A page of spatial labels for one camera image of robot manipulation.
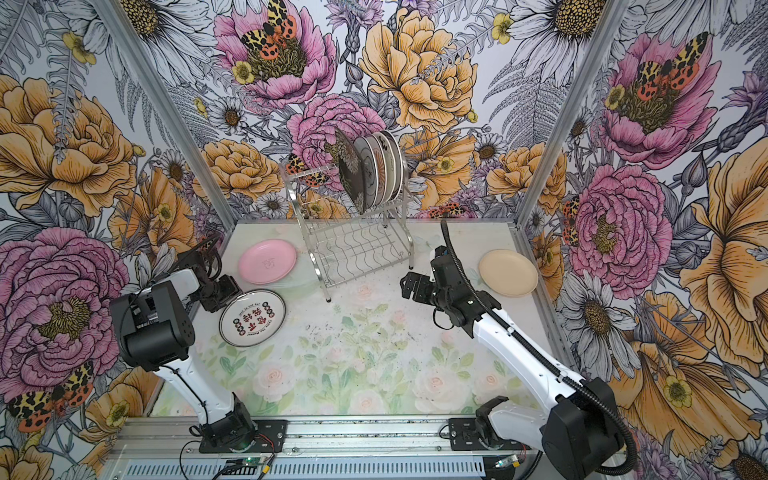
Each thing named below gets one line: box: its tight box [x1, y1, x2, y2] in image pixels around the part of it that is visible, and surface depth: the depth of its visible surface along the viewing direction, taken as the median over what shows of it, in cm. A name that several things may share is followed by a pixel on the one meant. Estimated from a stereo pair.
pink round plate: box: [238, 239, 298, 285], surface depth 111 cm
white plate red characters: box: [218, 288, 287, 348], surface depth 96 cm
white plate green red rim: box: [393, 134, 404, 203], surface depth 80 cm
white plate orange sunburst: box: [367, 134, 386, 207], surface depth 79 cm
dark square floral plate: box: [325, 128, 365, 215], surface depth 89 cm
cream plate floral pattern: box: [382, 131, 403, 205], surface depth 80 cm
